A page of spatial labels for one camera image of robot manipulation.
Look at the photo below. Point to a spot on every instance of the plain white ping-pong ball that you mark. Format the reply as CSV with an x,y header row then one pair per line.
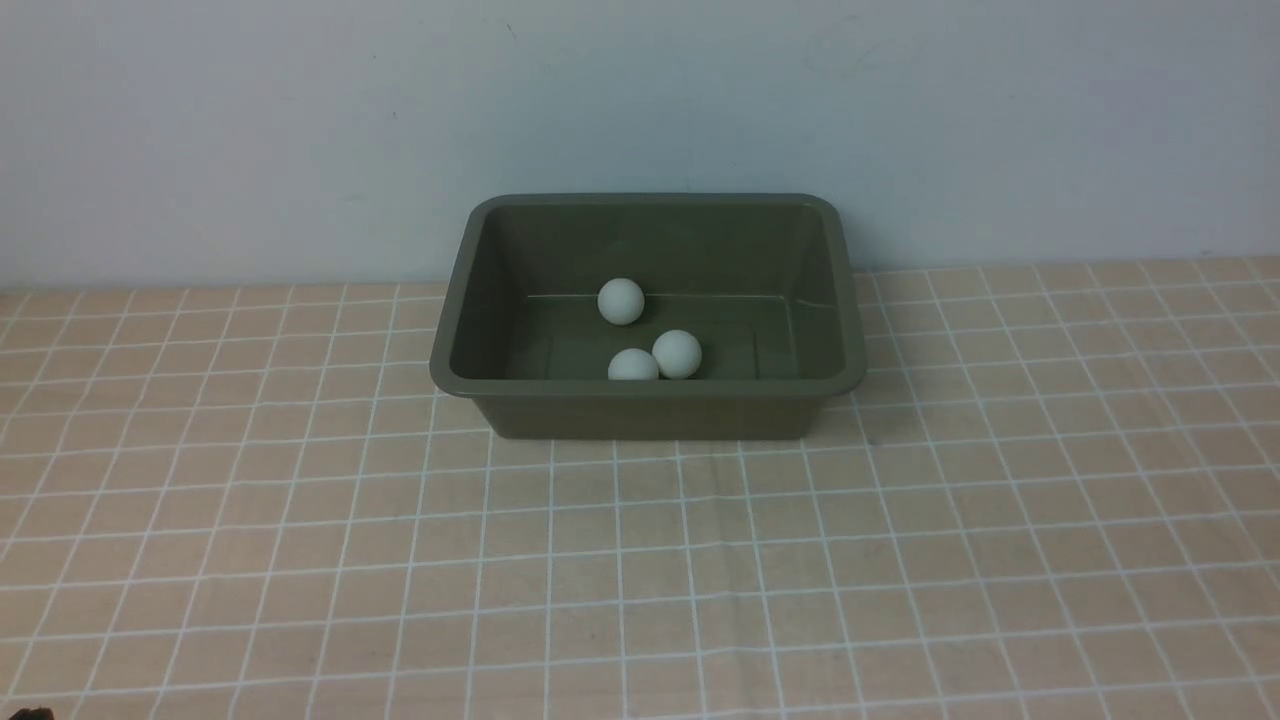
x,y
633,364

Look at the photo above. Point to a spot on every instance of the white ping-pong ball with logo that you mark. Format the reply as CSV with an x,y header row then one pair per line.
x,y
678,354

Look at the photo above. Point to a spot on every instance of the white ping-pong ball front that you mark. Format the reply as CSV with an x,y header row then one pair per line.
x,y
620,301

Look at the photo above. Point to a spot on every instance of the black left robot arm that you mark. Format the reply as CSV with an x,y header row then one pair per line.
x,y
33,713

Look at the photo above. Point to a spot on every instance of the olive green plastic bin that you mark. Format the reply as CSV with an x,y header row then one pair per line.
x,y
763,280

